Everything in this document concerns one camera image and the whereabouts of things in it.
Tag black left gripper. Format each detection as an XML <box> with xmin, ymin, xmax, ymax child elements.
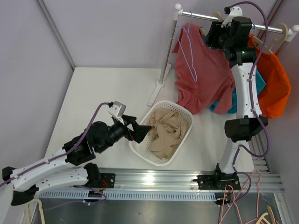
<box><xmin>97</xmin><ymin>115</ymin><xmax>151</xmax><ymax>154</ymax></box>

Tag beige plastic hanger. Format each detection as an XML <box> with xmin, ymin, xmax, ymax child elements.
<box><xmin>199</xmin><ymin>12</ymin><xmax>223</xmax><ymax>36</ymax></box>

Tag beige t shirt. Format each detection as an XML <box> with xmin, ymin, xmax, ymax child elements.
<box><xmin>147</xmin><ymin>108</ymin><xmax>189</xmax><ymax>159</ymax></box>

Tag teal t shirt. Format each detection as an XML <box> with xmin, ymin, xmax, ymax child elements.
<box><xmin>201</xmin><ymin>32</ymin><xmax>266</xmax><ymax>114</ymax></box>

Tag pink t shirt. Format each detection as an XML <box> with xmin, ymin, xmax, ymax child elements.
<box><xmin>172</xmin><ymin>23</ymin><xmax>235</xmax><ymax>114</ymax></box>

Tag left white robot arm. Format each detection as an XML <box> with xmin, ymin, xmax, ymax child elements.
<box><xmin>2</xmin><ymin>115</ymin><xmax>152</xmax><ymax>206</ymax></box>

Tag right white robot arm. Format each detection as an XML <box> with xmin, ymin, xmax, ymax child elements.
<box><xmin>206</xmin><ymin>16</ymin><xmax>268</xmax><ymax>189</ymax></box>

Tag beige hanger under orange shirt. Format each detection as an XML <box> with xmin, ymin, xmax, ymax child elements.
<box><xmin>253</xmin><ymin>23</ymin><xmax>289</xmax><ymax>54</ymax></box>

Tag orange t shirt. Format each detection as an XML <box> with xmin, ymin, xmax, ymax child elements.
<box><xmin>248</xmin><ymin>34</ymin><xmax>292</xmax><ymax>119</ymax></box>

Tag beige hanger bottom left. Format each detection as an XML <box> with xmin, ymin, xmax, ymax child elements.
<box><xmin>24</xmin><ymin>198</ymin><xmax>46</xmax><ymax>224</ymax></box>

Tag beige hanger bottom right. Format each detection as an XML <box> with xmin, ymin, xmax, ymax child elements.
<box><xmin>246</xmin><ymin>205</ymin><xmax>279</xmax><ymax>224</ymax></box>

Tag white perforated plastic basket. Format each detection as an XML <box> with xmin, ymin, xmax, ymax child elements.
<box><xmin>129</xmin><ymin>100</ymin><xmax>193</xmax><ymax>166</ymax></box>

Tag white clothes rack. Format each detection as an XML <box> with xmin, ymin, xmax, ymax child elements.
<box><xmin>146</xmin><ymin>3</ymin><xmax>299</xmax><ymax>107</ymax></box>

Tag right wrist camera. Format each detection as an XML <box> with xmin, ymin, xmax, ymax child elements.
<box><xmin>221</xmin><ymin>6</ymin><xmax>242</xmax><ymax>28</ymax></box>

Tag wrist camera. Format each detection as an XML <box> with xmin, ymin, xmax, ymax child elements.
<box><xmin>221</xmin><ymin>6</ymin><xmax>242</xmax><ymax>28</ymax></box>
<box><xmin>108</xmin><ymin>101</ymin><xmax>126</xmax><ymax>125</ymax></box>

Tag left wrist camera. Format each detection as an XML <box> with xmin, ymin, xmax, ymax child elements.
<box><xmin>108</xmin><ymin>101</ymin><xmax>126</xmax><ymax>125</ymax></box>

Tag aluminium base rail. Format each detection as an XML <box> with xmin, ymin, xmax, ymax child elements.
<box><xmin>99</xmin><ymin>168</ymin><xmax>285</xmax><ymax>193</ymax></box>

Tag white slotted cable duct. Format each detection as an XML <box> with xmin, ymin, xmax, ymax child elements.
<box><xmin>39</xmin><ymin>189</ymin><xmax>216</xmax><ymax>202</ymax></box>

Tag pink wire hangers on floor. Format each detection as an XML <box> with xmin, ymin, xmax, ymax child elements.
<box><xmin>218</xmin><ymin>169</ymin><xmax>262</xmax><ymax>224</ymax></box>

